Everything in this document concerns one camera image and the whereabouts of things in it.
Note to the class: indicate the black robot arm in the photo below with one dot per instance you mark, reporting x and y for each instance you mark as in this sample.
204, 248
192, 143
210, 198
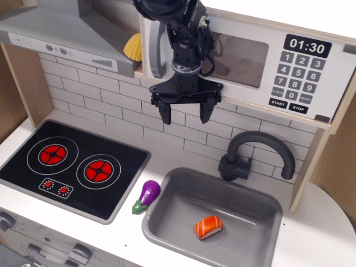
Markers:
188, 30

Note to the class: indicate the wooden toy kitchen cabinet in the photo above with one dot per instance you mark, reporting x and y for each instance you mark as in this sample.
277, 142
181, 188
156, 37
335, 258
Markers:
112, 102

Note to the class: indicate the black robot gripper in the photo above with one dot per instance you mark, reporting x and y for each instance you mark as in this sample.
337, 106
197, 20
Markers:
186, 86

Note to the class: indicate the purple toy eggplant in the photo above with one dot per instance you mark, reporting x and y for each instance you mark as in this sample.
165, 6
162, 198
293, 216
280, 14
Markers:
150, 192

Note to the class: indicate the grey toy range hood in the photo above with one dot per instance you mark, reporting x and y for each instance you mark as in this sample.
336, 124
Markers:
71, 30

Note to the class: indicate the grey microwave door handle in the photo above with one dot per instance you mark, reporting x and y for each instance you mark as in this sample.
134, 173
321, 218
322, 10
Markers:
157, 66

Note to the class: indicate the white toy microwave door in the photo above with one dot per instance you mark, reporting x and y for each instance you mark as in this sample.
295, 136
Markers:
273, 68

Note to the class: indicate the grey toy sink basin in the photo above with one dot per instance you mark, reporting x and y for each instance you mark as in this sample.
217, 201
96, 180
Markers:
251, 220

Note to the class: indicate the grey oven knob left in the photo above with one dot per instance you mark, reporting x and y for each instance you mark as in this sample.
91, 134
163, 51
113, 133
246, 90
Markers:
7, 222

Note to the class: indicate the black toy induction stove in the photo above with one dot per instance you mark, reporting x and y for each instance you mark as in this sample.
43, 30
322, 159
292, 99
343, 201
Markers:
78, 171

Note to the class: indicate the yellow toy shell pasta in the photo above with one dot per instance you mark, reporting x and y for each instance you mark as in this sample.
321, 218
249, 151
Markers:
133, 48

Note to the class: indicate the grey oven knob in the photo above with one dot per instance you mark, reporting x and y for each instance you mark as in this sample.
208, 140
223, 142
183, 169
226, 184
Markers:
81, 254
7, 222

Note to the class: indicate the grey oven knob right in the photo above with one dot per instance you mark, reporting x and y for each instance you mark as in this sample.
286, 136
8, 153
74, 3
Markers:
81, 254

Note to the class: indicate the orange salmon sushi toy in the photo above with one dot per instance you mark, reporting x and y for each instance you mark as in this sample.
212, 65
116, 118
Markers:
208, 226

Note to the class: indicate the dark grey toy faucet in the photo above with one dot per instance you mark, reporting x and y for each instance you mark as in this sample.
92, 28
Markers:
231, 166

